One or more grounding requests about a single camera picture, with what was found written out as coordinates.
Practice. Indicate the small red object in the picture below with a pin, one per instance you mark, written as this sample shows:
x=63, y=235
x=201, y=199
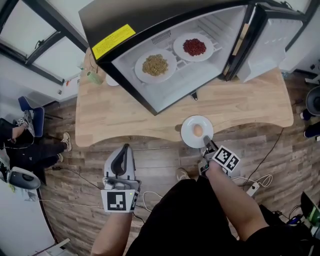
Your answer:
x=67, y=82

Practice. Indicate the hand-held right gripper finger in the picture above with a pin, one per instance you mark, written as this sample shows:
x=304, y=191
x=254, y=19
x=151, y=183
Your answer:
x=209, y=145

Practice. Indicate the small empty white plate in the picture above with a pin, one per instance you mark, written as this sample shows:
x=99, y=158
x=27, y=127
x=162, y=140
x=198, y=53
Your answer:
x=112, y=81

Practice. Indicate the person's left forearm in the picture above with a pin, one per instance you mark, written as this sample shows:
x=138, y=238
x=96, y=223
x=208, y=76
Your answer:
x=112, y=232

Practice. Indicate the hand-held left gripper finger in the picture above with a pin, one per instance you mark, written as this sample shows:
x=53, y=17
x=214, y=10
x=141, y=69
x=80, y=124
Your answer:
x=131, y=166
x=108, y=166

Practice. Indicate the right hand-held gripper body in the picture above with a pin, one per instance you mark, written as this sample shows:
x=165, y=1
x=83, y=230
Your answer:
x=225, y=158

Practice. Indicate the person's right forearm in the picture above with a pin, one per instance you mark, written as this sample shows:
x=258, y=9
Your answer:
x=235, y=205

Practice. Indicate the white plate with red beans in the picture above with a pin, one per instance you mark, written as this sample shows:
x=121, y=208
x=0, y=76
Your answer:
x=178, y=52

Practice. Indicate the white plate with egg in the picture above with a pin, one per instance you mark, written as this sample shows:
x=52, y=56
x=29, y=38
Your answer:
x=187, y=138

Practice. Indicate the white desk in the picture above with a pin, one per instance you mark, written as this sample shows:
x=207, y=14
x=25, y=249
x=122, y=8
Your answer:
x=313, y=80

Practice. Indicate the pale green cup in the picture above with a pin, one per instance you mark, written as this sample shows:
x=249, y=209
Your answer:
x=95, y=77

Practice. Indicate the black mini fridge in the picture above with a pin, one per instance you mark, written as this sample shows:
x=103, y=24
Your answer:
x=112, y=12

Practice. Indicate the black framed window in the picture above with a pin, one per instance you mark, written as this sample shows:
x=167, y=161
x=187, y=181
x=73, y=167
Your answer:
x=30, y=30
x=312, y=15

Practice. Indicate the white power strip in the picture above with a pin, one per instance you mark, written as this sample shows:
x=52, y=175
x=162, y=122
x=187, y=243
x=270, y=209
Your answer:
x=252, y=189

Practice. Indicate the white plate with yellow grains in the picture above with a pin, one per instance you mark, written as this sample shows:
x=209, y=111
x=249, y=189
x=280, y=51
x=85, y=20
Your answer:
x=138, y=72

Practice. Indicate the blue chair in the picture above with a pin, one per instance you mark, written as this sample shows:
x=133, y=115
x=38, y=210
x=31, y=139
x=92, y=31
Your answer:
x=38, y=117

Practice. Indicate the brown egg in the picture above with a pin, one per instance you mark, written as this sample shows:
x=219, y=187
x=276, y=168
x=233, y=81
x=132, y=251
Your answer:
x=197, y=130

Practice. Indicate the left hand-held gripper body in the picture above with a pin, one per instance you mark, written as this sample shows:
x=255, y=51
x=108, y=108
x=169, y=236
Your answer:
x=117, y=200

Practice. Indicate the person's left shoe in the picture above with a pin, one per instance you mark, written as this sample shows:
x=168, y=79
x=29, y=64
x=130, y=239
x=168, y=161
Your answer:
x=183, y=173

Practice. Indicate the floral cushion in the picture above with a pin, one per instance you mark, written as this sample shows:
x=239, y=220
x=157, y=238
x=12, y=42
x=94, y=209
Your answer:
x=29, y=123

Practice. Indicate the pile of red beans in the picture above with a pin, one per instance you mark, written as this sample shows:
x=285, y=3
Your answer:
x=194, y=47

